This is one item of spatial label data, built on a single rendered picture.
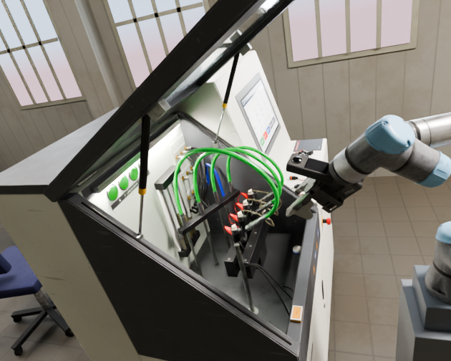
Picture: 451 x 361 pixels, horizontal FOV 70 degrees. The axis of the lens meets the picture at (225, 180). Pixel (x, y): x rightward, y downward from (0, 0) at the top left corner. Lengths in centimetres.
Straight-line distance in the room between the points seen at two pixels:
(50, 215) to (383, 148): 84
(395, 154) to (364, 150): 5
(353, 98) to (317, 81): 36
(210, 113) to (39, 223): 76
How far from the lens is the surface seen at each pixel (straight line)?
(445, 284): 120
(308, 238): 133
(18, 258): 278
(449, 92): 341
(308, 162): 79
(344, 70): 321
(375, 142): 67
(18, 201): 108
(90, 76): 375
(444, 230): 112
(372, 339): 221
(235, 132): 139
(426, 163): 74
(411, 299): 135
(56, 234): 106
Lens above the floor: 180
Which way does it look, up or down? 28 degrees down
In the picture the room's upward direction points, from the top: 13 degrees counter-clockwise
